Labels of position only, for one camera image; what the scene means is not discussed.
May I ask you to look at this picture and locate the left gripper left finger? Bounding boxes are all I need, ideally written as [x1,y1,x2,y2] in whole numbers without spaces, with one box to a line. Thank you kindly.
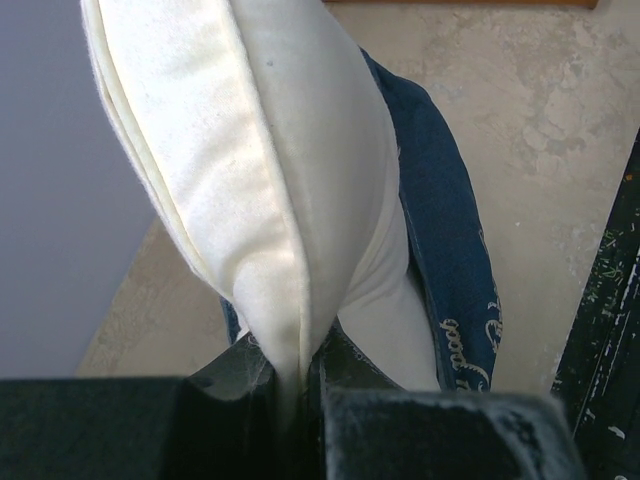
[1,338,279,479]

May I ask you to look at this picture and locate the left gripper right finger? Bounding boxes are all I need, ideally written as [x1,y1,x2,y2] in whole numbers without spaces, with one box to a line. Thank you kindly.
[309,323,587,479]

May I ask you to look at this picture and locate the white pillow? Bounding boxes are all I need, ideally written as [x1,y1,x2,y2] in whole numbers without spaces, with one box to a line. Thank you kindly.
[81,1,439,407]

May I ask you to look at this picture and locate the blue fish-print pillowcase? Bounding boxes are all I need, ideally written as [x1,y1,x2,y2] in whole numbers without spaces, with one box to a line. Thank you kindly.
[248,46,502,391]

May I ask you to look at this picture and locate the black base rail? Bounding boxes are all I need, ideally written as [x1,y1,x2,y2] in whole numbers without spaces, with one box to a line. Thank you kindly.
[552,146,639,479]

